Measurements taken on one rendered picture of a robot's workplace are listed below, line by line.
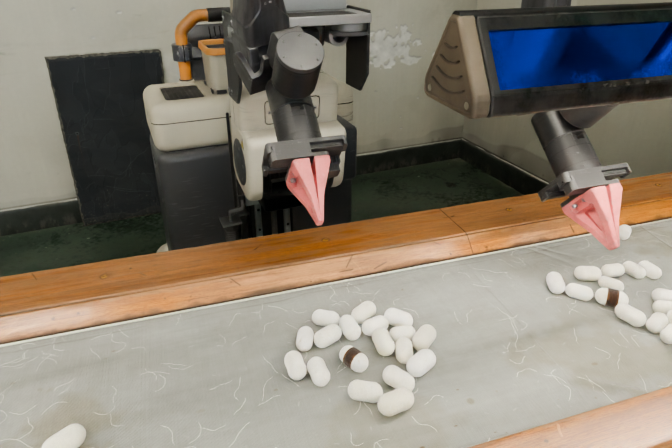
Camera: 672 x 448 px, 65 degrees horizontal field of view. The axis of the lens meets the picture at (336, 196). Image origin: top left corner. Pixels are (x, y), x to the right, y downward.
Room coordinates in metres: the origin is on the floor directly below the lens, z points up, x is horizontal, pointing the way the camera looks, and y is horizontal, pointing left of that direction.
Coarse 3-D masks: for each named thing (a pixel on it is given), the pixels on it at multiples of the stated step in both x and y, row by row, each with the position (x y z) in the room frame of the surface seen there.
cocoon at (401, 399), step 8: (392, 392) 0.38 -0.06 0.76; (400, 392) 0.38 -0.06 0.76; (408, 392) 0.38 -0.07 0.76; (384, 400) 0.37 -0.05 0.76; (392, 400) 0.37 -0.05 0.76; (400, 400) 0.37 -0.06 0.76; (408, 400) 0.37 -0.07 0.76; (384, 408) 0.36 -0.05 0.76; (392, 408) 0.36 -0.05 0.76; (400, 408) 0.37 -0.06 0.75; (408, 408) 0.37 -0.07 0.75
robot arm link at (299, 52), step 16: (288, 32) 0.64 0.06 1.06; (304, 32) 0.65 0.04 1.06; (272, 48) 0.65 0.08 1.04; (288, 48) 0.62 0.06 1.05; (304, 48) 0.63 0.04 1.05; (320, 48) 0.63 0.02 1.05; (240, 64) 0.70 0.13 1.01; (272, 64) 0.66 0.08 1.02; (288, 64) 0.61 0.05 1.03; (304, 64) 0.61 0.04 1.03; (320, 64) 0.62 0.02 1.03; (256, 80) 0.68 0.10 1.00; (272, 80) 0.65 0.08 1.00; (288, 80) 0.62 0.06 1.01; (304, 80) 0.62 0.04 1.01; (288, 96) 0.64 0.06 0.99; (304, 96) 0.64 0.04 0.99
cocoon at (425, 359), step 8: (424, 352) 0.43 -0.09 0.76; (432, 352) 0.44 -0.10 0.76; (408, 360) 0.43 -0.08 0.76; (416, 360) 0.42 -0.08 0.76; (424, 360) 0.42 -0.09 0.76; (432, 360) 0.43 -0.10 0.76; (408, 368) 0.42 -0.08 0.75; (416, 368) 0.42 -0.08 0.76; (424, 368) 0.42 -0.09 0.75; (416, 376) 0.41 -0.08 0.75
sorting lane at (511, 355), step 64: (512, 256) 0.66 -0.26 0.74; (576, 256) 0.66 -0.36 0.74; (640, 256) 0.66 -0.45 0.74; (192, 320) 0.51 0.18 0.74; (256, 320) 0.51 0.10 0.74; (448, 320) 0.51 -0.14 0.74; (512, 320) 0.51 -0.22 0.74; (576, 320) 0.51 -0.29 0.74; (0, 384) 0.41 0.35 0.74; (64, 384) 0.41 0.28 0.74; (128, 384) 0.41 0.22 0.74; (192, 384) 0.41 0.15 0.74; (256, 384) 0.41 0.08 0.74; (384, 384) 0.41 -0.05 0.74; (448, 384) 0.41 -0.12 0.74; (512, 384) 0.41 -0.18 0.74; (576, 384) 0.41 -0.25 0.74; (640, 384) 0.41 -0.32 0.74
